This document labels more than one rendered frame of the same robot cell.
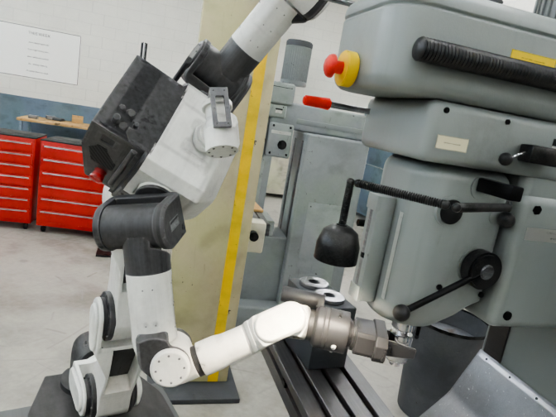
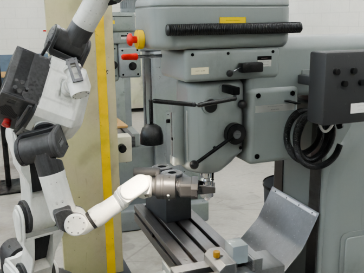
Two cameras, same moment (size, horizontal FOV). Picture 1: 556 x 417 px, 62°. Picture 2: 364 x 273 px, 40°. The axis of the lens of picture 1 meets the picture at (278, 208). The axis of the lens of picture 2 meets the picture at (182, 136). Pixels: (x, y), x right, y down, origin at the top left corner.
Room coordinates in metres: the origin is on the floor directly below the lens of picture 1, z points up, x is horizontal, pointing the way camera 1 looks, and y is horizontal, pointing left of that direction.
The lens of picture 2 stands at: (-0.74, -0.11, 1.82)
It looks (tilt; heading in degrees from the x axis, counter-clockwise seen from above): 13 degrees down; 357
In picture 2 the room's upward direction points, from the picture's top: 1 degrees counter-clockwise
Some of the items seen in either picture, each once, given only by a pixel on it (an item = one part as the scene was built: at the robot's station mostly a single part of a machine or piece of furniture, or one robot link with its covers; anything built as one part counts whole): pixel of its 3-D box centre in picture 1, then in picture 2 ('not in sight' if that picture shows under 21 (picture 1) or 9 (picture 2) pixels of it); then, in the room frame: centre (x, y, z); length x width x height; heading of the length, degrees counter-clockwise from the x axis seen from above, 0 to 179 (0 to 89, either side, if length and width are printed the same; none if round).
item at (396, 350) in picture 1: (400, 352); (206, 190); (0.88, -0.29, 1.24); 0.06 x 0.02 x 0.03; 84
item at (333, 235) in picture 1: (338, 242); (151, 133); (0.75, -0.11, 1.48); 0.07 x 0.07 x 0.06
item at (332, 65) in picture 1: (334, 66); (132, 39); (0.83, -0.05, 1.76); 0.04 x 0.03 x 0.04; 17
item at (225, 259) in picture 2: not in sight; (220, 261); (0.67, -0.31, 1.08); 0.12 x 0.06 x 0.04; 17
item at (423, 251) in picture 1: (425, 240); (208, 123); (0.91, -0.30, 1.47); 0.21 x 0.19 x 0.32; 17
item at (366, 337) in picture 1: (355, 336); (181, 187); (0.92, -0.21, 1.24); 0.13 x 0.12 x 0.10; 174
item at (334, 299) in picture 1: (315, 318); (167, 191); (1.32, -0.17, 1.09); 0.22 x 0.12 x 0.20; 24
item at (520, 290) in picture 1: (503, 247); (257, 119); (0.97, -0.48, 1.47); 0.24 x 0.19 x 0.26; 17
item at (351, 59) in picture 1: (347, 69); (139, 39); (0.84, -0.08, 1.76); 0.06 x 0.02 x 0.06; 17
